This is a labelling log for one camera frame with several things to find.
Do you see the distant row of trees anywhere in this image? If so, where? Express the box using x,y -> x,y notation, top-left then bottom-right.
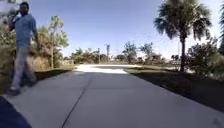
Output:
70,41 -> 181,66

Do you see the pole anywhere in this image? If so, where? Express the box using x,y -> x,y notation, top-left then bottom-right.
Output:
105,43 -> 111,64

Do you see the grey concrete path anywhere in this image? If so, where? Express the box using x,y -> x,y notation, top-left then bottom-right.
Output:
4,64 -> 224,128

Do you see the grass verge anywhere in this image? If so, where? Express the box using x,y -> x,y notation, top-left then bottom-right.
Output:
0,65 -> 77,95
124,66 -> 224,114

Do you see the thin leafy tree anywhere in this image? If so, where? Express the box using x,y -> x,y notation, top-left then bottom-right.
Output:
43,15 -> 70,70

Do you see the tall palm tree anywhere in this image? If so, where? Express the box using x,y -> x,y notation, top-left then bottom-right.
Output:
153,0 -> 213,73

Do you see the person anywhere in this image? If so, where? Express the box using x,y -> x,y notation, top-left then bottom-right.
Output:
7,1 -> 39,96

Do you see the green bush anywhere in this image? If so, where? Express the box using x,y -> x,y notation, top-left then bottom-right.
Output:
185,37 -> 224,80

